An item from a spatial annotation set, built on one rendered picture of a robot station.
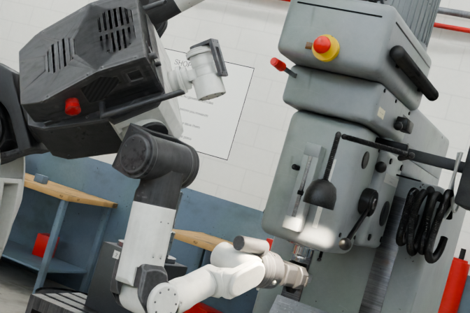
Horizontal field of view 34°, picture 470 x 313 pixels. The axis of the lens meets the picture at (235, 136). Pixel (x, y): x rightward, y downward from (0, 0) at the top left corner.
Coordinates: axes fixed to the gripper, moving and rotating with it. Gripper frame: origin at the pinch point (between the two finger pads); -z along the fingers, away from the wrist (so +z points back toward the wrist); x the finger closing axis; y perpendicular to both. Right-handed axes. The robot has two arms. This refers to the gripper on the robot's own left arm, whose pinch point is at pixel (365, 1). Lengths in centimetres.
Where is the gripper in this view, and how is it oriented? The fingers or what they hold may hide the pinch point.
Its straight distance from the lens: 201.1
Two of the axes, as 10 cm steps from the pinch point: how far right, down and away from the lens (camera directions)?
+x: 8.4, 2.2, -5.0
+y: 4.8, -7.4, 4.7
